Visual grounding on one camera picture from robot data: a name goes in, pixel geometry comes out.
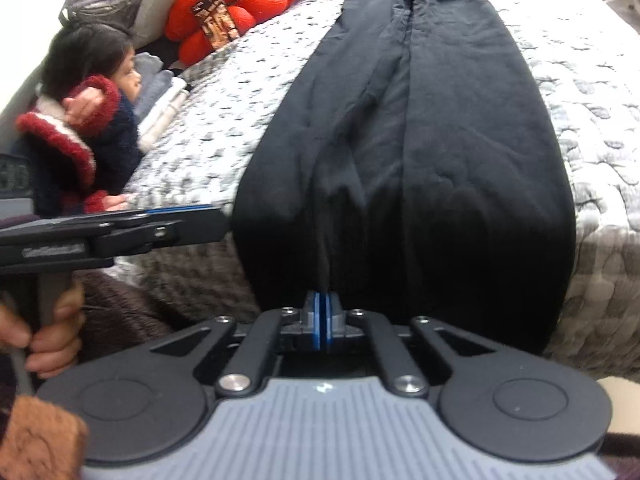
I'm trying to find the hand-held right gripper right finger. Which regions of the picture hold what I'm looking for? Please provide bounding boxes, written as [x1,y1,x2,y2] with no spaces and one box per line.
[326,292,493,396]

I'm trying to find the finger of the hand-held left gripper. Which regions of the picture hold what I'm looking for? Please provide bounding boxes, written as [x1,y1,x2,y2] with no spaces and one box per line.
[92,206,230,259]

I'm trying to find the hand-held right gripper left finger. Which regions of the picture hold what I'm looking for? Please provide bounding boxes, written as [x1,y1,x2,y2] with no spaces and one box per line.
[150,291,323,396]

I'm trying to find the black pants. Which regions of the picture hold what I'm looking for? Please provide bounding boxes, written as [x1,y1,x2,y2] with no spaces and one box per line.
[234,0,578,356]

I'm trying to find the white folded clothes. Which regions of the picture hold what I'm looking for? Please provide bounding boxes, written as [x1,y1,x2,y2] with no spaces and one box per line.
[140,77,191,153]

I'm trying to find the person's left hand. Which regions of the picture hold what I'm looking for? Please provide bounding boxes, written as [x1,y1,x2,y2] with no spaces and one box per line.
[0,282,86,380]

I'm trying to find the grey checked blanket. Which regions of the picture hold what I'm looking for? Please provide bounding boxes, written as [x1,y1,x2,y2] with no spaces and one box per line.
[102,0,640,376]

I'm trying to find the smartphone showing video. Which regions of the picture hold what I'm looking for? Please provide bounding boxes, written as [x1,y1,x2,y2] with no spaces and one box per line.
[191,0,241,51]

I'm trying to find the red flower cushion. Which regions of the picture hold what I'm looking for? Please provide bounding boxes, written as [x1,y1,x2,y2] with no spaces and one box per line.
[165,0,299,67]

